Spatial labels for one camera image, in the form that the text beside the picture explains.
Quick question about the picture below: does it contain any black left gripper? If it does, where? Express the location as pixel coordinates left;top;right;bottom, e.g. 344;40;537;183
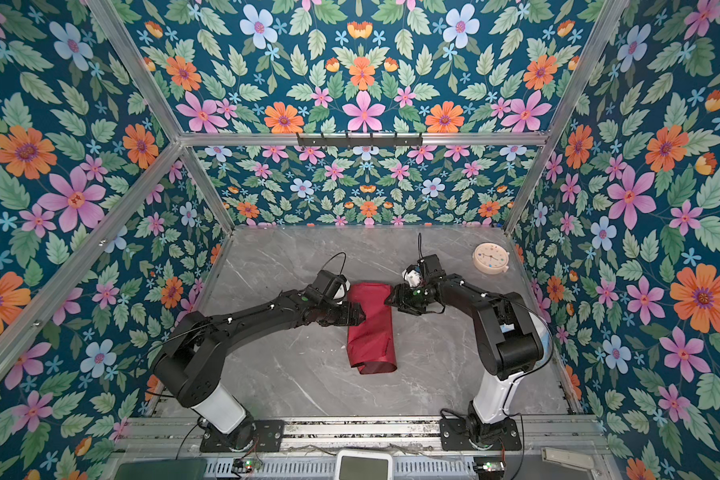
319;299;371;327

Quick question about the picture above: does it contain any maroon wrapping paper sheet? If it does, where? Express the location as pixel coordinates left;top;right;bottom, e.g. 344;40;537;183
346;283;397;375

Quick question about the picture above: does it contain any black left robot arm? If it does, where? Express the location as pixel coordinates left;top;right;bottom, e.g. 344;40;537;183
152;269;366;451

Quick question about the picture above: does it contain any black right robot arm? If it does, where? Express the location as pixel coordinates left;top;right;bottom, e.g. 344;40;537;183
385;255;552;450

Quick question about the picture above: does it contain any white screen device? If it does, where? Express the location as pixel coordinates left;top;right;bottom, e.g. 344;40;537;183
333;449;394;480

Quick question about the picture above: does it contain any dark green pad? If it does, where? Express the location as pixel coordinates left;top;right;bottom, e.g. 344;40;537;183
114;458;208;480

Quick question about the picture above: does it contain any white power strip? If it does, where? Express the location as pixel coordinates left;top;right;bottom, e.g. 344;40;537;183
541;447;595;471

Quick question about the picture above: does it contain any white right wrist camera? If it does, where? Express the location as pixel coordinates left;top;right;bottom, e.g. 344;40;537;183
403;265;424;289

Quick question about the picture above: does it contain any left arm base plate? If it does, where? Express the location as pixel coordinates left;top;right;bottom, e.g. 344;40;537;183
199;419;285;453

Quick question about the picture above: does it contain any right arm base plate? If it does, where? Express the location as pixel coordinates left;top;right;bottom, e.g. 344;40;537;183
439;413;523;451

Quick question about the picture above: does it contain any black hook rail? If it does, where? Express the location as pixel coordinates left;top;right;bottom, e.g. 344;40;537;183
296;133;424;148

